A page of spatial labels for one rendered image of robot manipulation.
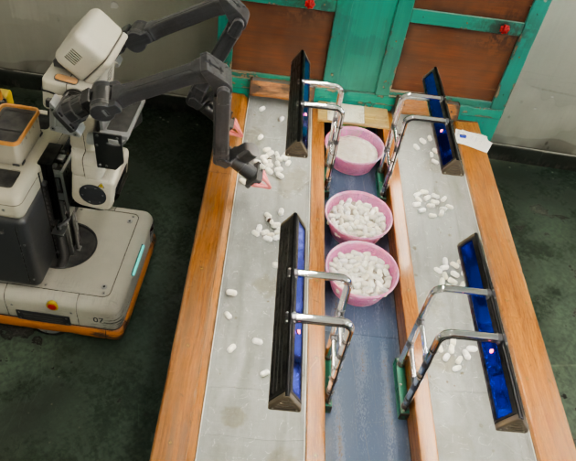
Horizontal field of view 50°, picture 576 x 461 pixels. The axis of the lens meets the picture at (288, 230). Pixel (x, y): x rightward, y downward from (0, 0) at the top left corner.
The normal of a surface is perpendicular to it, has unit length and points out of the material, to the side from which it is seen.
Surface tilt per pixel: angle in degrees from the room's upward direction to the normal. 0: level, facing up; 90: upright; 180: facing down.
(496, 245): 0
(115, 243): 0
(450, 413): 0
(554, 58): 90
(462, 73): 90
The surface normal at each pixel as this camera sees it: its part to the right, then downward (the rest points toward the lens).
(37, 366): 0.11, -0.69
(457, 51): -0.04, 0.72
